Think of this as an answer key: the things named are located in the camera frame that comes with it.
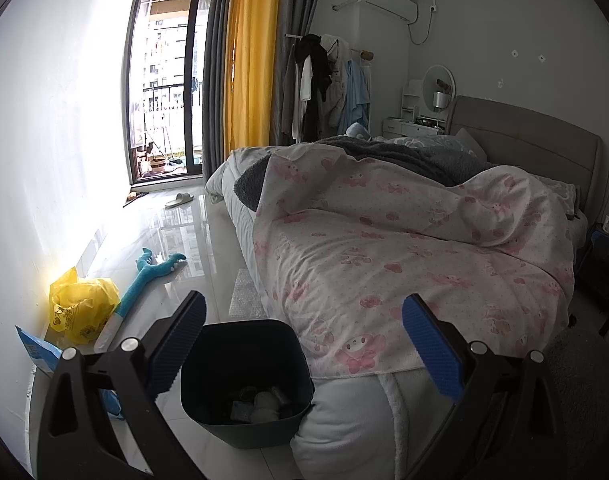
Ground blue patterned duvet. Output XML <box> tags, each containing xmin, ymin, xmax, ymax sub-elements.
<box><xmin>385</xmin><ymin>133</ymin><xmax>453</xmax><ymax>152</ymax></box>

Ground beige hanging garment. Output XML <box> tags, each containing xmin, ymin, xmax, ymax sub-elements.
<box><xmin>321</xmin><ymin>34</ymin><xmax>354</xmax><ymax>129</ymax></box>

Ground dark nightstand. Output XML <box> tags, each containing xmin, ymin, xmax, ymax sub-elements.
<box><xmin>582</xmin><ymin>222</ymin><xmax>609</xmax><ymax>312</ymax></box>

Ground yellow curtain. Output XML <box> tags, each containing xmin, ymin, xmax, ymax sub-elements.
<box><xmin>223</xmin><ymin>0</ymin><xmax>284</xmax><ymax>154</ymax></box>

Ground light blue hanging garment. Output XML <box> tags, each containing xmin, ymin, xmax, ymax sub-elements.
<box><xmin>341</xmin><ymin>59</ymin><xmax>372</xmax><ymax>132</ymax></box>

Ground black framed balcony door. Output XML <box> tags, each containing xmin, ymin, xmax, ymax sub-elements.
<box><xmin>127</xmin><ymin>0</ymin><xmax>218</xmax><ymax>184</ymax></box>

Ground white hanging shirt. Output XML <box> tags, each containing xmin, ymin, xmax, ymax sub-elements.
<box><xmin>291</xmin><ymin>55</ymin><xmax>314</xmax><ymax>142</ymax></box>

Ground teal white back scratcher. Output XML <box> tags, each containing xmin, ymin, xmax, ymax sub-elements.
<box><xmin>93</xmin><ymin>247</ymin><xmax>188</xmax><ymax>354</ymax></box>

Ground dark teal trash bin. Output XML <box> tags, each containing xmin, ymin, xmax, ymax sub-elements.
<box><xmin>180</xmin><ymin>319</ymin><xmax>317</xmax><ymax>450</ymax></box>

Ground foil packet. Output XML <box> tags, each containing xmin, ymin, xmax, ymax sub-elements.
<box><xmin>229</xmin><ymin>399</ymin><xmax>256</xmax><ymax>422</ymax></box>

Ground white paper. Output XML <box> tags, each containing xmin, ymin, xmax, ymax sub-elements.
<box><xmin>252</xmin><ymin>392</ymin><xmax>281</xmax><ymax>424</ymax></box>

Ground yellow plastic bag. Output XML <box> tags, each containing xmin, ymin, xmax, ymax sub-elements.
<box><xmin>49</xmin><ymin>266</ymin><xmax>122</xmax><ymax>346</ymax></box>

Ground bubble wrap sheet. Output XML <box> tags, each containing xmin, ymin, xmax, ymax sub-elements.
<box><xmin>228</xmin><ymin>268</ymin><xmax>270</xmax><ymax>320</ymax></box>

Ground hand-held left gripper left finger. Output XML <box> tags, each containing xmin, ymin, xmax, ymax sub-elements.
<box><xmin>37</xmin><ymin>290</ymin><xmax>208</xmax><ymax>480</ymax></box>

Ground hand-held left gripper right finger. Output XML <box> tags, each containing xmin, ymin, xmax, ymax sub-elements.
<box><xmin>402</xmin><ymin>294</ymin><xmax>569</xmax><ymax>480</ymax></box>

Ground air conditioner cable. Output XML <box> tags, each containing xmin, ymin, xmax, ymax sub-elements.
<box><xmin>407</xmin><ymin>0</ymin><xmax>439</xmax><ymax>47</ymax></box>

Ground beige padded headboard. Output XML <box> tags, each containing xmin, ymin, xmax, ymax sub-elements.
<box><xmin>447</xmin><ymin>95</ymin><xmax>603</xmax><ymax>227</ymax></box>

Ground pink printed bed sheet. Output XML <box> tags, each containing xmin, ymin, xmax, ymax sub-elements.
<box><xmin>253</xmin><ymin>152</ymin><xmax>577</xmax><ymax>381</ymax></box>

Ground beige pillow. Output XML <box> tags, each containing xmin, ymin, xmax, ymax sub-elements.
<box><xmin>451</xmin><ymin>127</ymin><xmax>488</xmax><ymax>162</ymax></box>

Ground blue wipes packet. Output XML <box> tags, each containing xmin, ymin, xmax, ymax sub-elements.
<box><xmin>15</xmin><ymin>325</ymin><xmax>126</xmax><ymax>421</ymax></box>

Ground grey fleece blanket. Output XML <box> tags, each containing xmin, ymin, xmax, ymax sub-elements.
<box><xmin>233</xmin><ymin>135</ymin><xmax>499</xmax><ymax>213</ymax></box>

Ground white dresser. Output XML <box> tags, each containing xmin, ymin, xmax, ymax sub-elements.
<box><xmin>383</xmin><ymin>80</ymin><xmax>453</xmax><ymax>137</ymax></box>

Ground white clothes rail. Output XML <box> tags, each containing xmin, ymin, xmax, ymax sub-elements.
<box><xmin>284</xmin><ymin>32</ymin><xmax>374</xmax><ymax>62</ymax></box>

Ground grey fluffy rug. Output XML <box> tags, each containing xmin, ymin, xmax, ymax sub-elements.
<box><xmin>545</xmin><ymin>329</ymin><xmax>609</xmax><ymax>463</ymax></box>

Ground thick bed quilt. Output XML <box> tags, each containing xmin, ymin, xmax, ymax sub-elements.
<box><xmin>206</xmin><ymin>146</ymin><xmax>466</xmax><ymax>480</ymax></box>

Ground round wall mirror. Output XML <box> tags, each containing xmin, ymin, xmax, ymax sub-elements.
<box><xmin>423</xmin><ymin>64</ymin><xmax>457</xmax><ymax>114</ymax></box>

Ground black jacket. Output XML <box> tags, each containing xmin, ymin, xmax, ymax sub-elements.
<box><xmin>293</xmin><ymin>34</ymin><xmax>336</xmax><ymax>144</ymax></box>

